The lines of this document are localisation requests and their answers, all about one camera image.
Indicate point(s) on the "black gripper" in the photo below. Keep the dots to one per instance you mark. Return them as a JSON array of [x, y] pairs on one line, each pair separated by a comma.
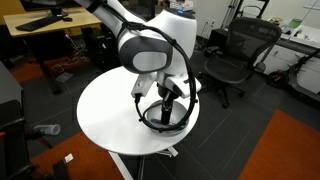
[[167, 94]]

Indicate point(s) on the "white round bowl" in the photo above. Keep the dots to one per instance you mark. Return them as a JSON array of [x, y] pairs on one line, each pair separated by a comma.
[[176, 108]]

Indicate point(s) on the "white table base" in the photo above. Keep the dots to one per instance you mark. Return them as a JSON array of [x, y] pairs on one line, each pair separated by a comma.
[[121, 166]]

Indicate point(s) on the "black mesh office chair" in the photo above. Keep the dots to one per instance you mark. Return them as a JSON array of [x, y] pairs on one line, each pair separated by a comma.
[[233, 65]]

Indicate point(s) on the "black box on floor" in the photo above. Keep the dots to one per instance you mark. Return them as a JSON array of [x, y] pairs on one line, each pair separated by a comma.
[[218, 38]]

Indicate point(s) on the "black computer tower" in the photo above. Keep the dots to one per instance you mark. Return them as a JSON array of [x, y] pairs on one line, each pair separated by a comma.
[[100, 46]]

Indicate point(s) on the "small white card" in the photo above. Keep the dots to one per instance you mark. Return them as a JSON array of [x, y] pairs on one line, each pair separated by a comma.
[[68, 158]]

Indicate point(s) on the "flat grey floor plate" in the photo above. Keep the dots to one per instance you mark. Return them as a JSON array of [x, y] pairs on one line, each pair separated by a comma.
[[64, 77]]

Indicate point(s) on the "white printer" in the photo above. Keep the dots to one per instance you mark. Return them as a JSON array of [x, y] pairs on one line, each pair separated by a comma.
[[181, 4]]

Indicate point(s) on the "clear plastic bottle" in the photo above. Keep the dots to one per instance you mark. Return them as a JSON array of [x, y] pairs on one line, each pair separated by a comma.
[[48, 129]]

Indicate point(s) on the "black electric scooter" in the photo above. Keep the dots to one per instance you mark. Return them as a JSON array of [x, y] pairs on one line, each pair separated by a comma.
[[298, 80]]

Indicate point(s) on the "black computer mouse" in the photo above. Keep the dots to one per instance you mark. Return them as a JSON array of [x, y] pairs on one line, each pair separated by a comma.
[[67, 19]]

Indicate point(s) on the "white side counter cabinet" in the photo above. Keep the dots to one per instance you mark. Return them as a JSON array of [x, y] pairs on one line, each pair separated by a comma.
[[293, 58]]

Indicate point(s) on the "wooden desk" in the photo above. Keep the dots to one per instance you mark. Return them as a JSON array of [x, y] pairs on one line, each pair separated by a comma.
[[36, 28]]

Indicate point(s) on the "black chair with armrest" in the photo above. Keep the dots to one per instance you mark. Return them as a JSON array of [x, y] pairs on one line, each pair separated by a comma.
[[15, 146]]

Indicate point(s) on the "green item on counter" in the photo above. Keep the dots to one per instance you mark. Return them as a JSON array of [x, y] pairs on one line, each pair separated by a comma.
[[294, 23]]

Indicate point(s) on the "black keyboard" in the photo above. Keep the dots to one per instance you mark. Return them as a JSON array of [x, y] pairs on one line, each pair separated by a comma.
[[38, 23]]

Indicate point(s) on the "grey cabinet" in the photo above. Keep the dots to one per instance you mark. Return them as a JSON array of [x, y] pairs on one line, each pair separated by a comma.
[[9, 86]]

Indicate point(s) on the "black computer monitor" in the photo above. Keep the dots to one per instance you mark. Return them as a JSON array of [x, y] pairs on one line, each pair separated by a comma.
[[43, 3]]

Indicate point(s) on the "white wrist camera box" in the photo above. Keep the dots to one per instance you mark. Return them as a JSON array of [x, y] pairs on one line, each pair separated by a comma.
[[142, 85]]

